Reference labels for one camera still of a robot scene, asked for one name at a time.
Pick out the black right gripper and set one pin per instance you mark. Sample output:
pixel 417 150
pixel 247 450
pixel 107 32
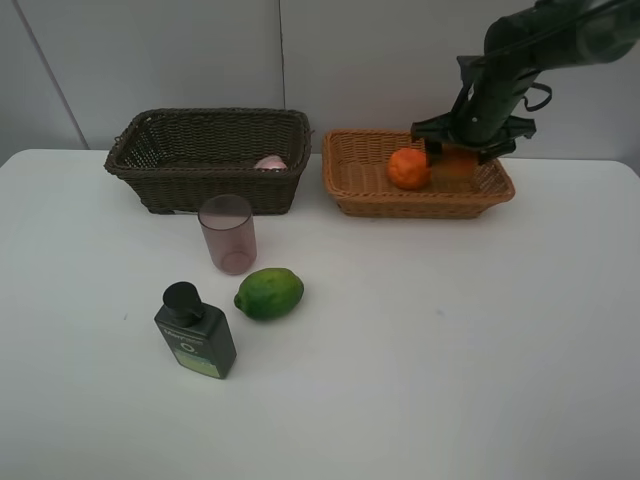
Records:
pixel 480 122

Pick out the orange tangerine fruit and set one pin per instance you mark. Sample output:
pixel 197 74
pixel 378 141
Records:
pixel 409 169

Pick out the pink spray bottle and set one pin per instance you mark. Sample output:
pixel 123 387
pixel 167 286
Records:
pixel 271 162

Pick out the green lime fruit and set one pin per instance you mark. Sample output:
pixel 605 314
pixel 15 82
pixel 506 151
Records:
pixel 269 294

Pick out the pink translucent plastic cup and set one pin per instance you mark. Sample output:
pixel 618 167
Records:
pixel 227 225

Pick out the dark green pump bottle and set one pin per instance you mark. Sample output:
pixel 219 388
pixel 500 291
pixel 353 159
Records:
pixel 198 334

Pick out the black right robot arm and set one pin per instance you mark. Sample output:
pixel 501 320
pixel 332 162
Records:
pixel 517 48

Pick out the orange wicker basket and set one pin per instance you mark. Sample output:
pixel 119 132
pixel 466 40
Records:
pixel 354 165

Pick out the dark brown wicker basket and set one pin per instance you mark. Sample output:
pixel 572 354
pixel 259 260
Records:
pixel 175 159

